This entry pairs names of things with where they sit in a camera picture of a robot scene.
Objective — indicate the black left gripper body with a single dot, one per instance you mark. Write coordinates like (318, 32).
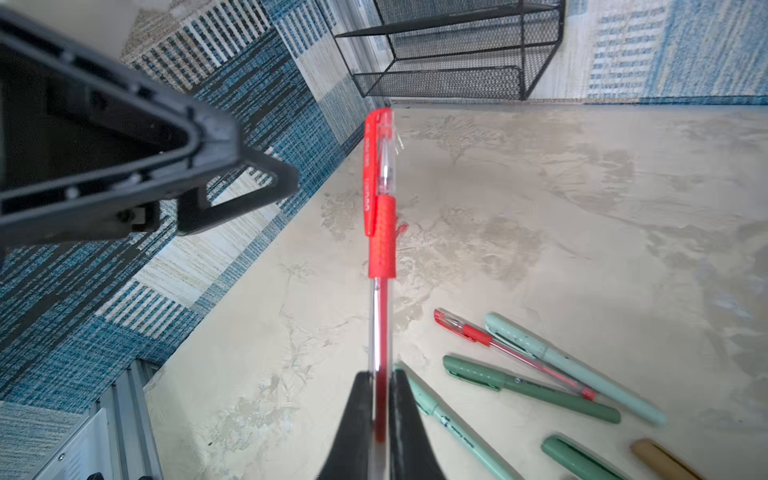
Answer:
(90, 147)

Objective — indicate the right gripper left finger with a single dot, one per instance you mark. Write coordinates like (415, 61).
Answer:
(349, 455)

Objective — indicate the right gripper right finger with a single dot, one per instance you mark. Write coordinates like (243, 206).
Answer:
(411, 455)

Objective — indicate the red pen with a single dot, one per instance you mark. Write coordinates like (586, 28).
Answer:
(473, 334)
(380, 151)

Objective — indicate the dark green pen left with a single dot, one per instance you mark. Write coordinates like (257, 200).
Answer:
(497, 380)

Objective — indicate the dark green pen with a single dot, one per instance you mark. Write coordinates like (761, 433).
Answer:
(576, 460)
(497, 380)

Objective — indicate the dark green pen right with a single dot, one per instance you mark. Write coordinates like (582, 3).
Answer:
(576, 460)

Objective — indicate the light green pen upper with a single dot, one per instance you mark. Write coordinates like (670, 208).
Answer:
(524, 341)

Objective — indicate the brown pen upper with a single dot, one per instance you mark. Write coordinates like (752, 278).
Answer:
(662, 462)

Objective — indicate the light green marker lower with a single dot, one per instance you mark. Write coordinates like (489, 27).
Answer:
(434, 407)

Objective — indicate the aluminium front rail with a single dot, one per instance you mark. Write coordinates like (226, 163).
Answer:
(113, 439)

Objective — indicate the black wire mesh shelf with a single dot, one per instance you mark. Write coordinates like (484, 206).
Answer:
(464, 50)

